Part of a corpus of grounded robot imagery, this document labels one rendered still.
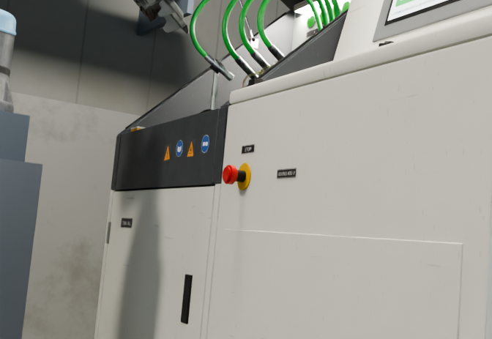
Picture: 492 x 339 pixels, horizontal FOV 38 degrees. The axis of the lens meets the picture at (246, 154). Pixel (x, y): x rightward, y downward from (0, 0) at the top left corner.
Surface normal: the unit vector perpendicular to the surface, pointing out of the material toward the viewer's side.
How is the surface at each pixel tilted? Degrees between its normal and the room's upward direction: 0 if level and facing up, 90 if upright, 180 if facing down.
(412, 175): 90
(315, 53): 90
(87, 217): 90
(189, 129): 90
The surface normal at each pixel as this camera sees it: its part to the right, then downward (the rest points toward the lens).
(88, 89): 0.55, -0.05
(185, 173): -0.87, -0.14
